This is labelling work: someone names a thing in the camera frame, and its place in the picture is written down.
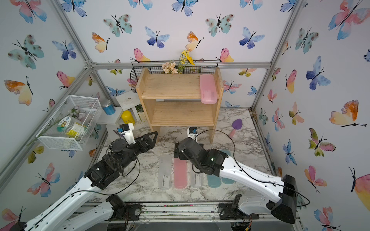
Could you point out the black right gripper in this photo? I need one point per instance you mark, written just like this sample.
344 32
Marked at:
177 146

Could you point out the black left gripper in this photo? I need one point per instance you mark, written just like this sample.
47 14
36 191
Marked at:
149 145

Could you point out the pink pencil case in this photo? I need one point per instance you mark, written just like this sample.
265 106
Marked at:
207 88
180 170

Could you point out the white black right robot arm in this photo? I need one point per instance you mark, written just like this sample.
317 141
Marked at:
278 194

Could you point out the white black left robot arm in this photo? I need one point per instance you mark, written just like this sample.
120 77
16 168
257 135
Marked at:
95 180

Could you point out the wooden two-tier shelf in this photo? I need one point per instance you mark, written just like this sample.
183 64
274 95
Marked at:
174 100

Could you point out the yellow bottle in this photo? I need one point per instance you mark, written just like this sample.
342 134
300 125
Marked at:
127 117

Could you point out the white small stool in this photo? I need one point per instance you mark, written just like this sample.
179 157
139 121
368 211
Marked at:
129 100

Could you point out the blue glitter jar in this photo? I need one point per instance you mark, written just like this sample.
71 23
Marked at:
108 107

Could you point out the white step block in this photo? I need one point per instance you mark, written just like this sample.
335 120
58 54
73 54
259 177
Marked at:
110 121

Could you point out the purple pink toy trowel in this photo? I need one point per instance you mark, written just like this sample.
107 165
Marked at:
236 125

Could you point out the round colourful tin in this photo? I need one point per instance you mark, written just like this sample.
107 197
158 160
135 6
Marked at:
70 127

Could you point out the artificial flowers bunch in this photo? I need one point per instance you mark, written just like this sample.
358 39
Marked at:
178 67

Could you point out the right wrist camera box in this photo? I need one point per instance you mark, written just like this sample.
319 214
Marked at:
192 133

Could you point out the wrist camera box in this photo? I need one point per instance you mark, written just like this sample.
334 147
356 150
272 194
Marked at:
192 133
126 132

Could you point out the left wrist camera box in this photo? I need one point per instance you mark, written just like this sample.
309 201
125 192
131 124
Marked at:
126 132

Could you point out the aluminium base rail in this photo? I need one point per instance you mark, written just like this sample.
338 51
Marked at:
188 212

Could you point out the white wire mesh box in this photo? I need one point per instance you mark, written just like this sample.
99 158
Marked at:
86 110

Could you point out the black wire basket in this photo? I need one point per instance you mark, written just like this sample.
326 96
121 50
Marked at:
154 67

